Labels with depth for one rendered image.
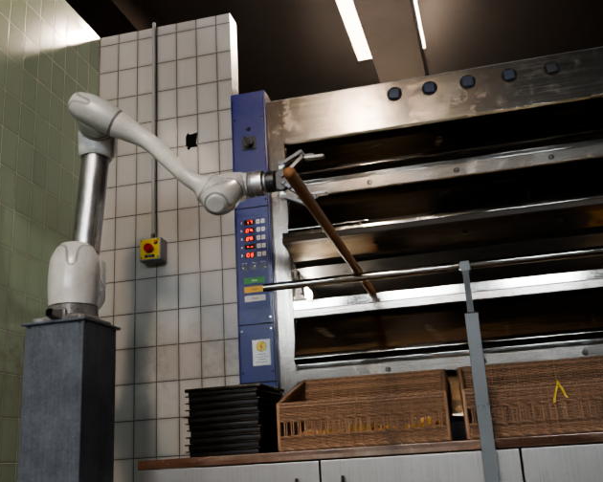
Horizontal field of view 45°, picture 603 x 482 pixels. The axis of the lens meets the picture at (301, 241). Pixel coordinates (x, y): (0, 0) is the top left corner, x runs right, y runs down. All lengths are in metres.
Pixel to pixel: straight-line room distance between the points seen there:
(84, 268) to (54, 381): 0.36
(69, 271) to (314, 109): 1.39
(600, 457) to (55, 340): 1.63
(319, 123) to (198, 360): 1.14
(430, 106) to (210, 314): 1.28
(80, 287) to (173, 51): 1.59
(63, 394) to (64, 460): 0.19
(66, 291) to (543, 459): 1.52
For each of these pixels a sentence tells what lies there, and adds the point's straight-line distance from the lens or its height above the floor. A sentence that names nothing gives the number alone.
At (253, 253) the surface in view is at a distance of 3.07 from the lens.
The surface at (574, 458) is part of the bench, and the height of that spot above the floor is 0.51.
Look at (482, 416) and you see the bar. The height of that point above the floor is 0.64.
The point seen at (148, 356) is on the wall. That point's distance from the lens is 3.18.
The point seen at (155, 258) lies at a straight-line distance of 3.18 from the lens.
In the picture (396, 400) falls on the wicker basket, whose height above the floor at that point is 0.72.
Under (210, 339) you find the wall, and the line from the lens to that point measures 3.09.
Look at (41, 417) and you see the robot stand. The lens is 2.34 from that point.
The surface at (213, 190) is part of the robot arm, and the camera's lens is 2.38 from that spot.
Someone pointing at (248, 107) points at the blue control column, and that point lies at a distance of 3.32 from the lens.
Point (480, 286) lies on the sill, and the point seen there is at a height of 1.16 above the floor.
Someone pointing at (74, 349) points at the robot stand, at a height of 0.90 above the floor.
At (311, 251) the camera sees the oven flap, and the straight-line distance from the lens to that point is 3.00.
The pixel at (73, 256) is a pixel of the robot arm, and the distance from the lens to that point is 2.42.
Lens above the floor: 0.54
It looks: 17 degrees up
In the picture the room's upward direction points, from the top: 3 degrees counter-clockwise
